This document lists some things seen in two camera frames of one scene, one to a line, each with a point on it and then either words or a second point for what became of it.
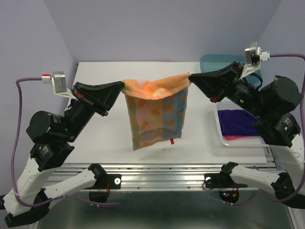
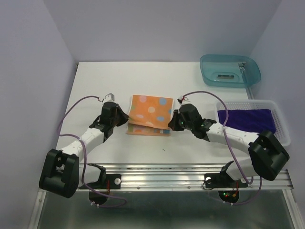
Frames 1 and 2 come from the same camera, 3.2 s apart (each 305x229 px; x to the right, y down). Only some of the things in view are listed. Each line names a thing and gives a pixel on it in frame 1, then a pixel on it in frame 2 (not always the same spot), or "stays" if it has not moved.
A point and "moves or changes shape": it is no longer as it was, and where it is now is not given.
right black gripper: (218, 85) to (173, 122)
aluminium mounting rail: (147, 176) stays
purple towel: (238, 122) stays
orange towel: (157, 109) moves or changes shape
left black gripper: (103, 96) to (124, 117)
